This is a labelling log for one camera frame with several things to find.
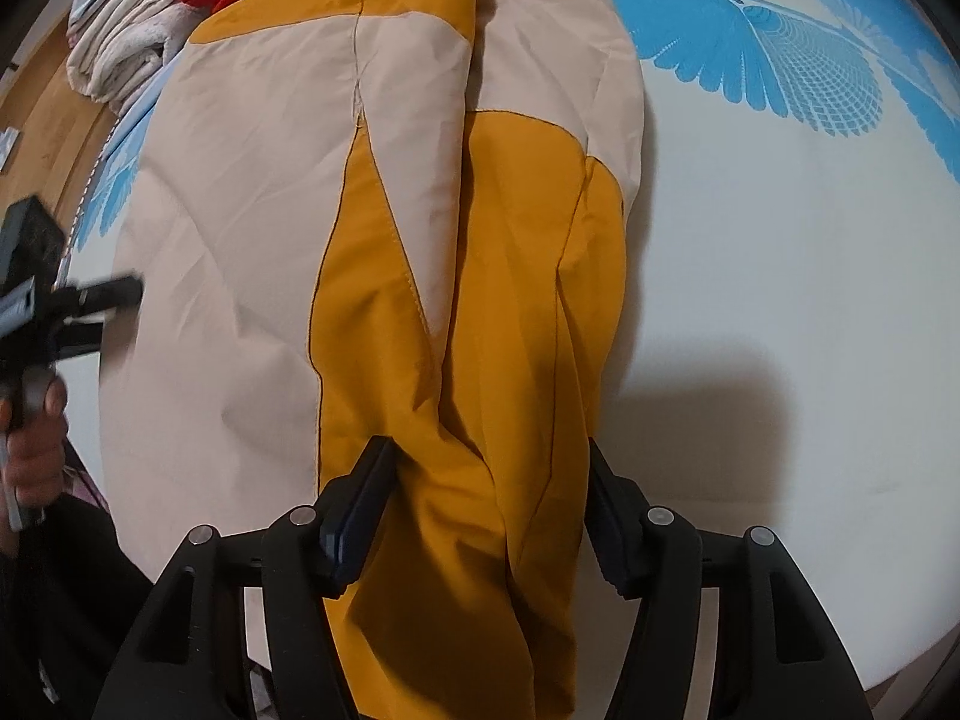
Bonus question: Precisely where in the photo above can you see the cream folded blanket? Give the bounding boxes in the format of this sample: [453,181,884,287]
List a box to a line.
[65,0,203,117]

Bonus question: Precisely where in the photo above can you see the blue white patterned bed sheet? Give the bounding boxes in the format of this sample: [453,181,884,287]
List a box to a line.
[70,0,958,718]

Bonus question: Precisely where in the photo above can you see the beige and orange jacket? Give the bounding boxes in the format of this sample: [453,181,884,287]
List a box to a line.
[99,0,644,718]

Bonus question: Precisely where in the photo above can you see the left hand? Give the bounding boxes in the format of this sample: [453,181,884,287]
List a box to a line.
[2,377,68,509]

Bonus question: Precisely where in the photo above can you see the pink plastic bag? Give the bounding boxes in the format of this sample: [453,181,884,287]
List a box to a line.
[64,440,109,512]

